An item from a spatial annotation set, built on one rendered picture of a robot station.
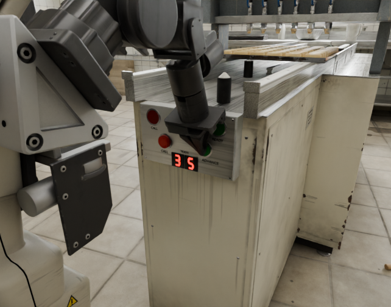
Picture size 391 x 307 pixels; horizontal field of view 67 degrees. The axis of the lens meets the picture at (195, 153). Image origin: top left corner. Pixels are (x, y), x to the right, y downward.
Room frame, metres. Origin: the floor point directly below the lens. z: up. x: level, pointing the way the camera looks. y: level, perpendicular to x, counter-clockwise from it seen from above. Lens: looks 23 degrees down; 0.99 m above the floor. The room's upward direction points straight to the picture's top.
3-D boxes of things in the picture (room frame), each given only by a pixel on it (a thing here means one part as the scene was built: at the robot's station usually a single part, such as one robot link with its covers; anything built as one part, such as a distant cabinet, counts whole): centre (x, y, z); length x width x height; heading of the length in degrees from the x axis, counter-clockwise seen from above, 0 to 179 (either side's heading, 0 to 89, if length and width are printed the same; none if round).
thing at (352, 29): (3.62, -1.78, 0.98); 0.20 x 0.14 x 0.20; 20
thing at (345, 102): (1.79, -0.65, 0.42); 1.28 x 0.72 x 0.84; 150
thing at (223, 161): (0.62, 0.02, 0.77); 0.24 x 0.04 x 0.14; 60
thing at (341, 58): (1.69, -0.83, 0.88); 1.28 x 0.01 x 0.07; 150
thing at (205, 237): (0.94, -0.16, 0.45); 0.70 x 0.34 x 0.90; 150
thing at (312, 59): (1.30, -0.37, 0.91); 0.60 x 0.40 x 0.01; 150
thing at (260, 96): (1.40, -0.60, 0.87); 2.01 x 0.03 x 0.07; 150
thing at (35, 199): (0.47, 0.29, 0.77); 0.28 x 0.16 x 0.22; 60
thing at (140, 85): (1.55, -0.34, 0.87); 2.01 x 0.03 x 0.07; 150
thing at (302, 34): (3.91, -1.38, 0.94); 0.33 x 0.33 x 0.12
